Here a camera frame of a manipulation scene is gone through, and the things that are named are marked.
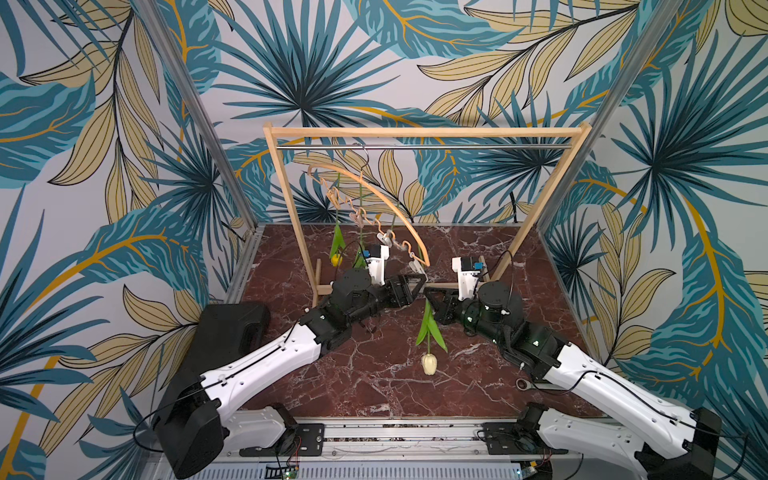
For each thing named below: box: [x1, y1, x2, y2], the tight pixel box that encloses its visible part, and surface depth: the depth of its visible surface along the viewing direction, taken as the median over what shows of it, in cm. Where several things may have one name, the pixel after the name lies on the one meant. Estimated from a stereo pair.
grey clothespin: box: [409, 254, 427, 276], surface depth 69 cm
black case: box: [170, 304, 271, 390], surface depth 88 cm
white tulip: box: [416, 298, 448, 376], surface depth 68 cm
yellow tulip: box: [330, 173, 346, 267], surface depth 90 cm
